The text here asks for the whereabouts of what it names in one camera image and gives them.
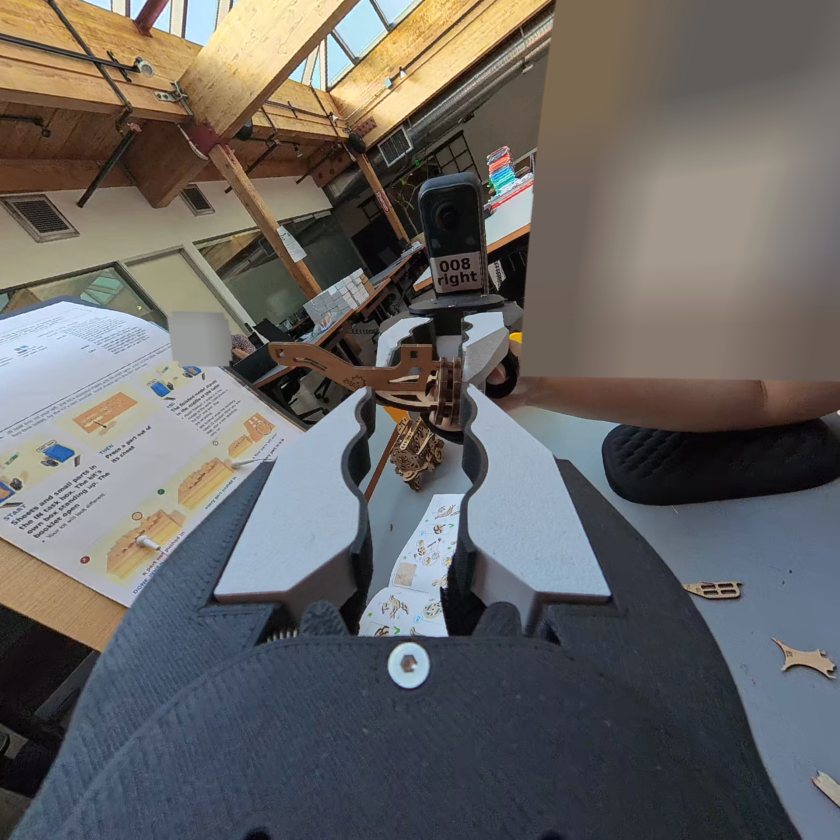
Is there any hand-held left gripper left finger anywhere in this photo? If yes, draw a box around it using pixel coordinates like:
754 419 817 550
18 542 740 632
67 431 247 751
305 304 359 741
213 389 379 605

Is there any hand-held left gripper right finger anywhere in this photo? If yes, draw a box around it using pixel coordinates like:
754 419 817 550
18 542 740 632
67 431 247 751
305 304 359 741
453 385 613 626

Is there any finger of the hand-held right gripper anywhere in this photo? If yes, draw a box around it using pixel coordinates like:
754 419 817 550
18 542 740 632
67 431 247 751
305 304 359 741
459 308 513 389
375 316 437 389

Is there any wooden model arm with gears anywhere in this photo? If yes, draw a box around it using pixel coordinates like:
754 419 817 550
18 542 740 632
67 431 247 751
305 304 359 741
268 341 466 442

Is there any person's right forearm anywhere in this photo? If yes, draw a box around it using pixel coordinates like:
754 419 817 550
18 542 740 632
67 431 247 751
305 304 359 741
545 377 840 433

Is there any assembled wooden gear model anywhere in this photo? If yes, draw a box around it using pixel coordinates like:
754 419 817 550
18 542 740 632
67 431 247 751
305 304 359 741
389 416 447 493

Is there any person's right hand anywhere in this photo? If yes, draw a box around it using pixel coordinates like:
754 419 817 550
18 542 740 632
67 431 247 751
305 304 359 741
491 362 547 412

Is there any yellow plastic bin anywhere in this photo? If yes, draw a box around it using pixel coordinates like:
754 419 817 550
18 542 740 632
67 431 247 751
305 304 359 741
382 330 525 426

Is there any wooden background desk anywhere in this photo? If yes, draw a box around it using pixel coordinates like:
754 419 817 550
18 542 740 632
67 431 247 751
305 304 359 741
252 244 429 388

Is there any stack of white boxes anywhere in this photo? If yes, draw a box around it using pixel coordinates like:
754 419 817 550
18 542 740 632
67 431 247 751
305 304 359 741
302 268 370 317

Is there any stack of coloured sheets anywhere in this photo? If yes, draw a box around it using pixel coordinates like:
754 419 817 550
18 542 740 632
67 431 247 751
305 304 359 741
486 146 536 194

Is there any assembly instruction booklet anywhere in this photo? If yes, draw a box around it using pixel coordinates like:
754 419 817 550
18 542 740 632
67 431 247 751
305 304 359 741
357 492 463 639

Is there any black office chair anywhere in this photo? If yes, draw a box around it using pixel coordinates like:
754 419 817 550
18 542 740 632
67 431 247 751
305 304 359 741
233 318 329 424

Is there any black quilted wrist rest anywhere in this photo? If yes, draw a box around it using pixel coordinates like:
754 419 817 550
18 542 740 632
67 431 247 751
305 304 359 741
602 413 840 506

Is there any printed instruction poster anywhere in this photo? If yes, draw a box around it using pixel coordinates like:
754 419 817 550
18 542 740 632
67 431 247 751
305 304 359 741
0 298 308 608

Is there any wooden side table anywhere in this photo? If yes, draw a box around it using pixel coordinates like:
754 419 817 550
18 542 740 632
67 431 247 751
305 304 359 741
0 538 129 652

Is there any star-shaped flat wooden part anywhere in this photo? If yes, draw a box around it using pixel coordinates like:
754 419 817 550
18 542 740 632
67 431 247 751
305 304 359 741
771 637 837 680

